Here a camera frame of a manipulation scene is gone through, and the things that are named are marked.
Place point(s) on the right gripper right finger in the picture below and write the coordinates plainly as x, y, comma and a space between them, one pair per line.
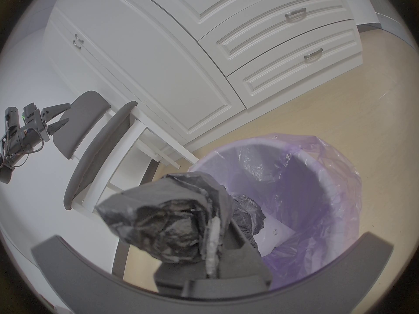
242, 263

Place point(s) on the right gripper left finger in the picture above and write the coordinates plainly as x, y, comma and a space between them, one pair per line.
176, 273

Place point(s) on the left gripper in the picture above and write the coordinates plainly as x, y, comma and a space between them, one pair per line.
29, 137

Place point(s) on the white printed paper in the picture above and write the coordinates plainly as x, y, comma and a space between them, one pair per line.
275, 232

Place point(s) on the black plastic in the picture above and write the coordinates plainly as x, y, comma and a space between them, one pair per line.
157, 214

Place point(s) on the purple plastic bag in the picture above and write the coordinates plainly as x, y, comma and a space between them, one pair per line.
320, 214

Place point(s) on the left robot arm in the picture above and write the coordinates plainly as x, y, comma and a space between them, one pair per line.
6, 172

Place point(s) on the pale grey trash bin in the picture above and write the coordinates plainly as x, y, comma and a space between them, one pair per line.
226, 157

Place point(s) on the white chair dark grey seat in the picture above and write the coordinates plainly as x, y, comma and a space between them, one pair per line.
98, 149

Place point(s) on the white wardrobe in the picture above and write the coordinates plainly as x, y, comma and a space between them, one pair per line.
157, 54

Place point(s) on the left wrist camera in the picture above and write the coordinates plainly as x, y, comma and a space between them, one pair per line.
29, 110

